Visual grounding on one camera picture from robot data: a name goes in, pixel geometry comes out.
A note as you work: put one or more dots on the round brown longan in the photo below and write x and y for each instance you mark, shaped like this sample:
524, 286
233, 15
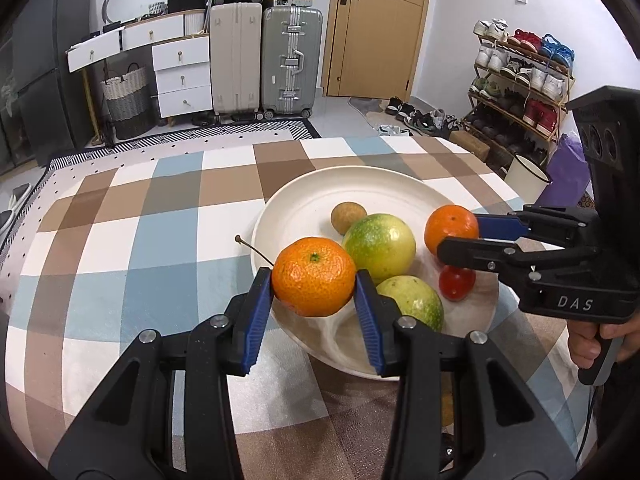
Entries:
347, 217

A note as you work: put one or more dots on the beige suitcase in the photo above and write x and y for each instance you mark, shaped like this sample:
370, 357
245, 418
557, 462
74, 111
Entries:
235, 60

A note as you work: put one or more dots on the wrinkled orange tangerine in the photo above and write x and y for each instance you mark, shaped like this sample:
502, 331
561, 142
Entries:
450, 227

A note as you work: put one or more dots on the yellow passion fruit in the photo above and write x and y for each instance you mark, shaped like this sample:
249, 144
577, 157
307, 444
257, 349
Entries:
410, 300

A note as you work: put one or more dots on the dark grey refrigerator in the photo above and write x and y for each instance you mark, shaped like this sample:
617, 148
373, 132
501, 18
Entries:
45, 60

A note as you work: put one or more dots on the small white plastic basket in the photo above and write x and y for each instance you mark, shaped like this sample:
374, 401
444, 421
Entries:
157, 8

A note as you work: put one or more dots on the wooden shoe rack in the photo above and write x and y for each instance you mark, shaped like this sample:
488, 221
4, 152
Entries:
562, 132

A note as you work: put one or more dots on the rows of shoes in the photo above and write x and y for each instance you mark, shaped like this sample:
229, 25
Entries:
540, 110

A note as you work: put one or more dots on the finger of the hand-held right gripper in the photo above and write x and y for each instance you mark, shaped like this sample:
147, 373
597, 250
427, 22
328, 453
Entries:
500, 227
475, 252

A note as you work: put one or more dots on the scattered dark sneakers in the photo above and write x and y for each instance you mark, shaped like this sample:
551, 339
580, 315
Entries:
420, 120

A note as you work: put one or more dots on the black bag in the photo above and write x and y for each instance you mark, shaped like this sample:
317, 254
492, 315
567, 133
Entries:
186, 0

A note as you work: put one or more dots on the grey white wicker basket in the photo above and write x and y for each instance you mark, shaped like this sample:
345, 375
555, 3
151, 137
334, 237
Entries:
127, 105

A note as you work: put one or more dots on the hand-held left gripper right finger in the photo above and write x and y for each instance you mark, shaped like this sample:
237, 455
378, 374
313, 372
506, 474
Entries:
370, 330

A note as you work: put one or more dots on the person's right hand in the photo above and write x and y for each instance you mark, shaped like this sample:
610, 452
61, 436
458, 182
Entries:
582, 350

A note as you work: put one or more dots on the white bucket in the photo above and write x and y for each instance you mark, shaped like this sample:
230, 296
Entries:
525, 180

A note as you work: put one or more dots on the purple bag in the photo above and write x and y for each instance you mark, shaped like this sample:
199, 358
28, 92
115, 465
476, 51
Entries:
570, 170

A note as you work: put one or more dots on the brown cardboard box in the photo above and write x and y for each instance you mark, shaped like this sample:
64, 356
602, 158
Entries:
470, 145

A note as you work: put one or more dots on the black white patterned rug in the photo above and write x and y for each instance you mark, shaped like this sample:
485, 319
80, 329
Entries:
200, 132

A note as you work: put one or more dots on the white drawer desk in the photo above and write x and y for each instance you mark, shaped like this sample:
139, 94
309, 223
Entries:
180, 80

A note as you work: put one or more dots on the beige round plate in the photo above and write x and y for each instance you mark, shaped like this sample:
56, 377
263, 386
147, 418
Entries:
310, 205

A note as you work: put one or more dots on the grey door mat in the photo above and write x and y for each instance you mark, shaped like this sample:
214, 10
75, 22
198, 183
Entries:
365, 107

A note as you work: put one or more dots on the green passion fruit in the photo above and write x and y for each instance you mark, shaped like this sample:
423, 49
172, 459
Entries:
382, 247

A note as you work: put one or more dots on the grey slipper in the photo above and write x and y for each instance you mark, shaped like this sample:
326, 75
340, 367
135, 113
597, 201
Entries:
15, 200

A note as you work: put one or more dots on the red tomato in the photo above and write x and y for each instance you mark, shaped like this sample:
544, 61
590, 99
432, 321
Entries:
455, 285

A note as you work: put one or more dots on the silver suitcase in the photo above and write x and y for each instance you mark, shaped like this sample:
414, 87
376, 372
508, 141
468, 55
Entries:
290, 60

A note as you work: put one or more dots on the wooden door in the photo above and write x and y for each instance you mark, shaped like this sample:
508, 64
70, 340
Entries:
375, 35

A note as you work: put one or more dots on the person's right forearm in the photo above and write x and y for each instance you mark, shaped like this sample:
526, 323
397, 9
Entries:
622, 400

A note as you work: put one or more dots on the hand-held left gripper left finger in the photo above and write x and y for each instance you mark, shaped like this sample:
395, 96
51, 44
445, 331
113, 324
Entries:
255, 325

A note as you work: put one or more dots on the smooth orange tangerine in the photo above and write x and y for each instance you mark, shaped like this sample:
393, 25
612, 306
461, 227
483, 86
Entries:
312, 277

